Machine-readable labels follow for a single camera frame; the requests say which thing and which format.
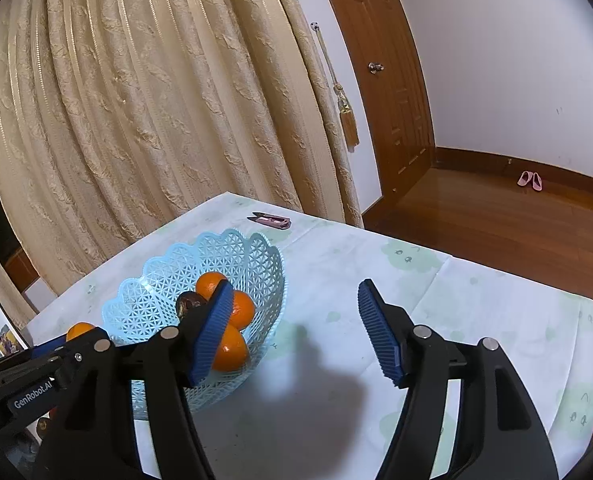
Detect brown wooden door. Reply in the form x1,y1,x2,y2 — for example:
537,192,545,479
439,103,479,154
330,0,435,198

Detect metal door knob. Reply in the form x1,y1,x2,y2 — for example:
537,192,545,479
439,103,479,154
368,62,384,75

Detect mandarin orange with stem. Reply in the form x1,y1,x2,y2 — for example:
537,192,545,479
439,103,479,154
194,271,227,300

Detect light blue lace plastic basket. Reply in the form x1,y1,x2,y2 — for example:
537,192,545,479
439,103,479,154
101,229,287,413

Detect smooth orange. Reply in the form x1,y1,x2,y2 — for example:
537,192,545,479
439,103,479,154
229,290,256,330

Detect curtain tieback tassel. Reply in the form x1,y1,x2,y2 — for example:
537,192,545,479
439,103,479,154
310,22,359,153

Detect pink slipper right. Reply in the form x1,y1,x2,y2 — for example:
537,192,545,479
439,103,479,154
531,172,543,192

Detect dark passion fruit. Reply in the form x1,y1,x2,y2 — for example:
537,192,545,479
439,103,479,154
176,290,208,321

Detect pink slipper left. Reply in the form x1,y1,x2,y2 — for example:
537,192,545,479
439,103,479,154
517,170,534,188

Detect yellow-orange oval orange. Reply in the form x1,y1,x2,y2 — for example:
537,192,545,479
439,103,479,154
65,322,96,341

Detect wooden window sill cabinet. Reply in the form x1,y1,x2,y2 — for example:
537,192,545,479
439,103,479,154
4,247,39,292

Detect pink thread snips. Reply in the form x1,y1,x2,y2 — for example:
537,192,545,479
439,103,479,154
248,211,292,231

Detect beige curtain right panel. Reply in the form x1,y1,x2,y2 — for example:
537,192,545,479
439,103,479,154
0,0,362,294

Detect pink slipper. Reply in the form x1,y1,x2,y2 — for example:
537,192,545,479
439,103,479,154
517,170,534,188
531,172,543,192

